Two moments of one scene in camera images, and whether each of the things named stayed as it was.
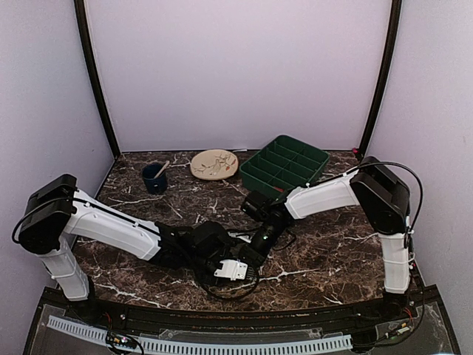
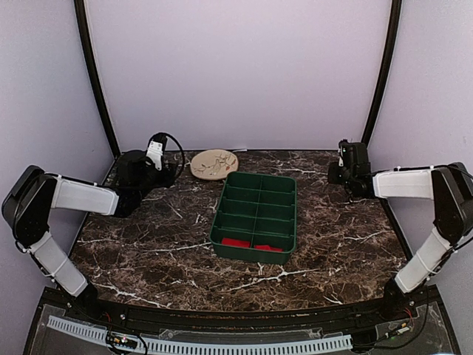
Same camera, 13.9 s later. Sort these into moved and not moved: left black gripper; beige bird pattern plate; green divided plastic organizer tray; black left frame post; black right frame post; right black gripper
Moved: right black gripper; green divided plastic organizer tray; left black gripper
Not moved: beige bird pattern plate; black right frame post; black left frame post
